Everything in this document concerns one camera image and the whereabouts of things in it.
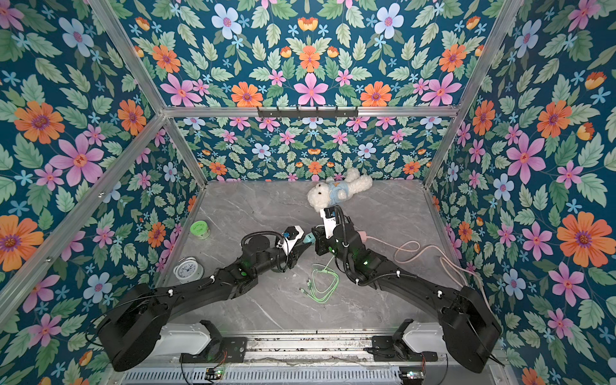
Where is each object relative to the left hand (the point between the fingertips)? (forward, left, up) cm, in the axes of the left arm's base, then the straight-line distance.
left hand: (309, 238), depth 78 cm
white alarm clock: (-1, +46, -14) cm, 48 cm away
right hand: (+3, -3, +2) cm, 5 cm away
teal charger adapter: (-1, 0, +1) cm, 1 cm away
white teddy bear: (+29, -9, -10) cm, 32 cm away
